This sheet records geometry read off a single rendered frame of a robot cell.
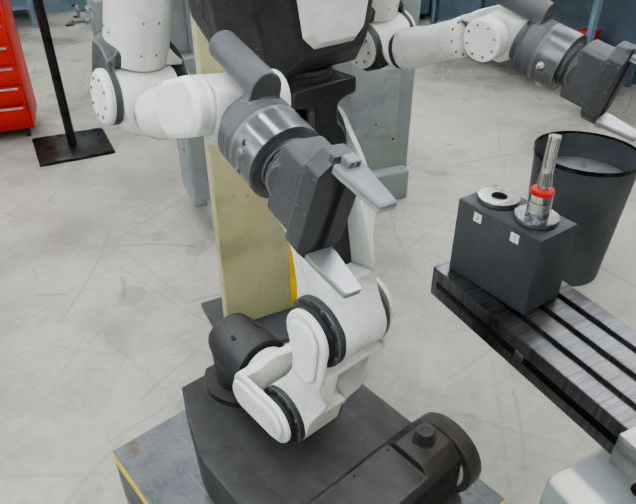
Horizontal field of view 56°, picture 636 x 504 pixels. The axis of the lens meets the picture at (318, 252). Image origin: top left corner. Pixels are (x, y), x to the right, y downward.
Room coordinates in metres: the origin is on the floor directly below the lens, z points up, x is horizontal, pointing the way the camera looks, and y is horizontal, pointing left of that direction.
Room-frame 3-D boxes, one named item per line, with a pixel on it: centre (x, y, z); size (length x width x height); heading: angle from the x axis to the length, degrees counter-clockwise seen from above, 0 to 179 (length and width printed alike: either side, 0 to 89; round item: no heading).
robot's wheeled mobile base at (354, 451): (0.99, 0.05, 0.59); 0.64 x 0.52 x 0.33; 41
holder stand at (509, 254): (1.11, -0.42, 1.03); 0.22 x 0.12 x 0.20; 35
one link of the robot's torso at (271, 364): (1.01, 0.07, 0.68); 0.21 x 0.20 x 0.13; 41
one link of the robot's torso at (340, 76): (1.02, 0.08, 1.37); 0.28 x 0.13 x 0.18; 41
